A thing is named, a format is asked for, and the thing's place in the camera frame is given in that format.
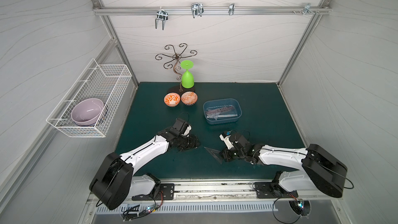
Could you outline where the tall clear triangle ruler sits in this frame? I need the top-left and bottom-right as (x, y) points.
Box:
(204, 147), (224, 164)

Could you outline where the clear stencil ruler narrow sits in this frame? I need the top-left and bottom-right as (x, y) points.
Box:
(205, 105), (235, 113)

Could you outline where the blue plastic storage box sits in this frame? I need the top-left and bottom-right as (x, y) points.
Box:
(203, 98), (243, 125)

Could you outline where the thin clear straight ruler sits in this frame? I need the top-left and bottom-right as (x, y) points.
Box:
(206, 114), (238, 120)

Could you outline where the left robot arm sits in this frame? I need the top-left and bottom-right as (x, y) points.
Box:
(89, 118), (201, 210)

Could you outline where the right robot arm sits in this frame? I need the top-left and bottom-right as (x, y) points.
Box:
(219, 144), (347, 198)

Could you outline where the orange patterned bowl right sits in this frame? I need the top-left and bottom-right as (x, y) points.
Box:
(181, 91), (198, 106)

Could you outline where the orange patterned bowl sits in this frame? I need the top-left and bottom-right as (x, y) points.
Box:
(163, 92), (180, 107)
(181, 91), (198, 106)

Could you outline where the green table mat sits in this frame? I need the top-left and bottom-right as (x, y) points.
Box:
(116, 82), (304, 179)

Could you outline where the orange patterned bowl left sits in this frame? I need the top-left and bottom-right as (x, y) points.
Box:
(163, 92), (180, 107)

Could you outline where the green plastic goblet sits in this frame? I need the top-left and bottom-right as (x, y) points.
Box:
(180, 60), (194, 89)

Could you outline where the purple bowl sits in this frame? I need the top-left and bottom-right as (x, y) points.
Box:
(70, 98), (104, 127)

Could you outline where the metal hook left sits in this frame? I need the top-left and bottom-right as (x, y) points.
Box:
(155, 9), (169, 30)

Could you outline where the metal hook middle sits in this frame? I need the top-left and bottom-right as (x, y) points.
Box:
(191, 3), (204, 18)

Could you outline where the metal hook small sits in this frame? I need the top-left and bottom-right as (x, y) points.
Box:
(229, 3), (235, 16)

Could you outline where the metal hook right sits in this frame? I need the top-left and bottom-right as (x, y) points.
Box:
(292, 3), (320, 16)

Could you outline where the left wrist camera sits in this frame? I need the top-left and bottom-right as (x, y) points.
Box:
(170, 118), (192, 136)

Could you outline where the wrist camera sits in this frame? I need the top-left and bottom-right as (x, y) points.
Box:
(219, 131), (248, 150)
(170, 118), (192, 136)

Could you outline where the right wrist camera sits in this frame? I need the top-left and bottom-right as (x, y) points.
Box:
(219, 131), (248, 150)

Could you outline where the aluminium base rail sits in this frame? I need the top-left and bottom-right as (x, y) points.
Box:
(86, 178), (343, 204)

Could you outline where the white cable duct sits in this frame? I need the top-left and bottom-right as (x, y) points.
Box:
(95, 201), (278, 215)

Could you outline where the white wire basket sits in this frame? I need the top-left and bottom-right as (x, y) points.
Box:
(46, 59), (132, 138)

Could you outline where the aluminium top rail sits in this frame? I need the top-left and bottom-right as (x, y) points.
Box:
(93, 6), (332, 17)

